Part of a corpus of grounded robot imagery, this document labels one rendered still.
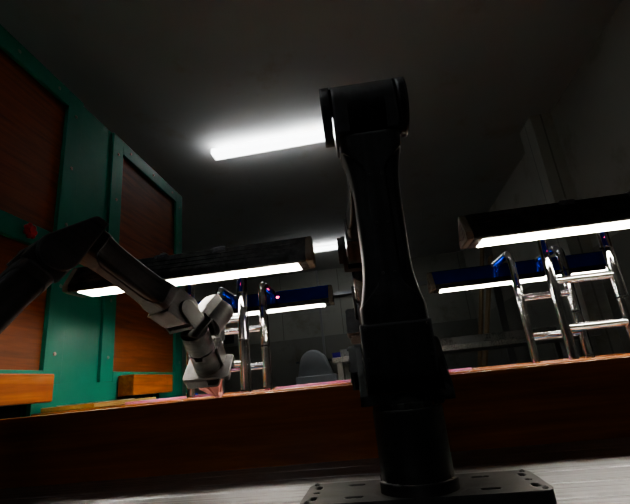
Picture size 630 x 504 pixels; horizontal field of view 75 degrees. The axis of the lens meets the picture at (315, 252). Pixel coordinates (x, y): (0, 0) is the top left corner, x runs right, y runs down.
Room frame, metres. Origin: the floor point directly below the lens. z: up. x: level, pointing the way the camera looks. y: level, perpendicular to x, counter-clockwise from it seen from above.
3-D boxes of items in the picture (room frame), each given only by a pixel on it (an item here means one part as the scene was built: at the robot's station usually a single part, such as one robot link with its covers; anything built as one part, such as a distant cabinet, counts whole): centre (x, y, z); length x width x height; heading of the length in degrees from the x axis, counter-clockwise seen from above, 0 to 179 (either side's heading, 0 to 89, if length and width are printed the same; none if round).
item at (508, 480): (0.40, -0.07, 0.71); 0.20 x 0.07 x 0.08; 82
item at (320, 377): (7.23, 0.16, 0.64); 0.72 x 0.60 x 1.28; 82
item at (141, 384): (1.64, 0.69, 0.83); 0.30 x 0.06 x 0.07; 174
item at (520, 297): (1.36, -0.70, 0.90); 0.20 x 0.19 x 0.45; 84
